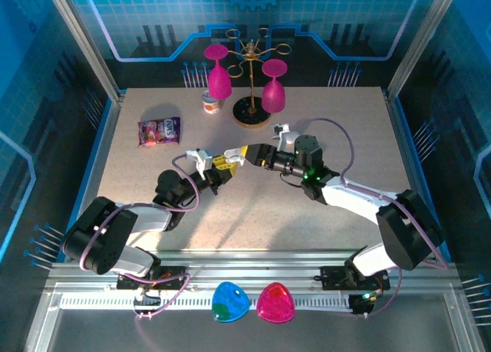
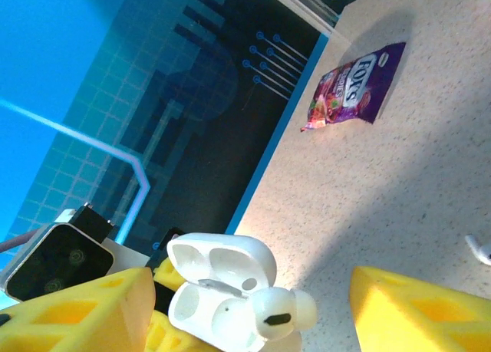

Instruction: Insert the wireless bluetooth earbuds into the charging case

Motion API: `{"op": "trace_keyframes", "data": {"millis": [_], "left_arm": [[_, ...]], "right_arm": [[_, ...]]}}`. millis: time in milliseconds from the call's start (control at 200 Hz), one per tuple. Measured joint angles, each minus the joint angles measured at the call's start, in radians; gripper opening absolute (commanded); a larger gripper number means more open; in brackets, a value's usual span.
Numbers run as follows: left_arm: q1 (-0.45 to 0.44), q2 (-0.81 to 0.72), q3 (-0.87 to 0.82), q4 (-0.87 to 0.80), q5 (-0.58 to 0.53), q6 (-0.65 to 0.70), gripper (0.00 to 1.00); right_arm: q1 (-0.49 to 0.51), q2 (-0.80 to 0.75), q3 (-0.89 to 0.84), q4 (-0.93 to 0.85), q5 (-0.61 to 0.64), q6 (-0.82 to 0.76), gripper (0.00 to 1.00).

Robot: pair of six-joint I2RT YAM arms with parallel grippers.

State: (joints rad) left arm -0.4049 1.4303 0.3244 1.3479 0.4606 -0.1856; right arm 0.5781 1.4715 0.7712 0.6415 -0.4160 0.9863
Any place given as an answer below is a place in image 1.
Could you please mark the gold wine glass rack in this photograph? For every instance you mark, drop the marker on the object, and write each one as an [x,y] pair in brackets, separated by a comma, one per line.
[251,112]

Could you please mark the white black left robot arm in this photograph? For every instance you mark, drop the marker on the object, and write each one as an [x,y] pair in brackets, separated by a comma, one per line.
[151,218]

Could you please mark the blue translucent triangular box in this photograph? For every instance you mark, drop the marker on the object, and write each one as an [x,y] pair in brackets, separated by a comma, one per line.
[230,302]

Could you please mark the aluminium frame post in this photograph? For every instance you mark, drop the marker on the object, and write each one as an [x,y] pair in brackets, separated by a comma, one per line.
[420,41]
[85,41]

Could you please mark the purple candy bag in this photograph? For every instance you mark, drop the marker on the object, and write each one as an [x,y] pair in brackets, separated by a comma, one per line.
[159,131]

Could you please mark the long aluminium base rail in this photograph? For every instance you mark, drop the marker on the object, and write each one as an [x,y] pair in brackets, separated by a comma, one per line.
[249,267]

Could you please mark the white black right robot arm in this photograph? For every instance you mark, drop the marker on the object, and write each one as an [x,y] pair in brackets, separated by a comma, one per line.
[353,198]

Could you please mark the small black controller board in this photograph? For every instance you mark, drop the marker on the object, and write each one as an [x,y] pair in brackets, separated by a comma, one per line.
[362,304]

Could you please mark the pink wine glass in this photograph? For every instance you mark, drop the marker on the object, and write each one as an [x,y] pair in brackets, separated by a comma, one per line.
[219,83]
[273,97]

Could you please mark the oblong white earbud case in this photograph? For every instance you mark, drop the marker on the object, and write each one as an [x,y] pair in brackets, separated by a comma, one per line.
[233,154]

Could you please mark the small white yogurt cup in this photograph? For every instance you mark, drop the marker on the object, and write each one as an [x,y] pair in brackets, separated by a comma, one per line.
[211,106]

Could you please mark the aluminium table side rail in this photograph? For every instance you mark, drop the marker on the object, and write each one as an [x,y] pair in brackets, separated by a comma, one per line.
[406,137]
[105,145]

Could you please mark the pink translucent triangular box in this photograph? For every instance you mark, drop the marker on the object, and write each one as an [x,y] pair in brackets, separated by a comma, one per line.
[275,303]

